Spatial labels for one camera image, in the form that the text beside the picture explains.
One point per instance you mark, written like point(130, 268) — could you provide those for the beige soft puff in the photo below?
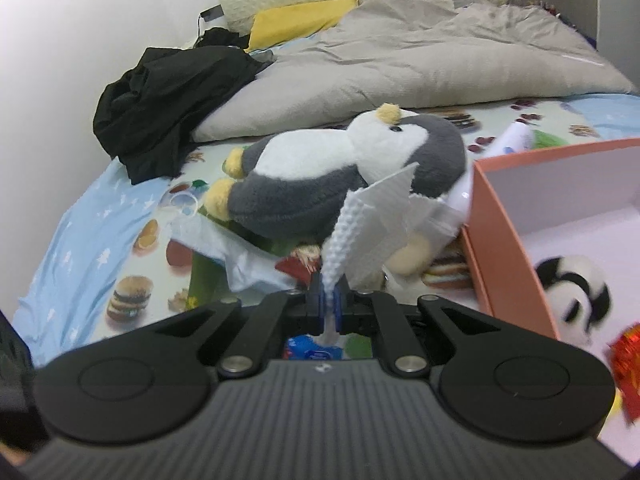
point(410, 256)

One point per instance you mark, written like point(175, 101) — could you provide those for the grey white penguin plush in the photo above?
point(310, 190)

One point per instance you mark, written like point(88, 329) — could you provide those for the red snack packet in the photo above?
point(300, 262)
point(627, 360)

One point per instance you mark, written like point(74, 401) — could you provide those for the white packet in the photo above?
point(515, 137)

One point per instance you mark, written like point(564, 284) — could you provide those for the white embossed tissue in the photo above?
point(365, 230)

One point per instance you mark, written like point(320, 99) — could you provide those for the black clothes pile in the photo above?
point(165, 105)

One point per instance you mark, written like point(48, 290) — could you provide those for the black wall charger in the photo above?
point(212, 12)

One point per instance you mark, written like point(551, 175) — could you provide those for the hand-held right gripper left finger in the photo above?
point(326, 307)

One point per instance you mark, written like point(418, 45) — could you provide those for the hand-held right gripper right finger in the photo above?
point(341, 309)

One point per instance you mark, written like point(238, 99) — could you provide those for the food printed mat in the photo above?
point(150, 260)

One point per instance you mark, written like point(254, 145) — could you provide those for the orange cardboard box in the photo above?
point(505, 260)

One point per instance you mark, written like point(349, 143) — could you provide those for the grey duvet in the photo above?
point(400, 55)

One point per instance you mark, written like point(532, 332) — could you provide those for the blue white plastic bag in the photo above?
point(300, 347)

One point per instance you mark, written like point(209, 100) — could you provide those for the panda plush toy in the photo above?
point(575, 300)

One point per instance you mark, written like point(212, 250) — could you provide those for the yellow pillow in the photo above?
point(300, 20)

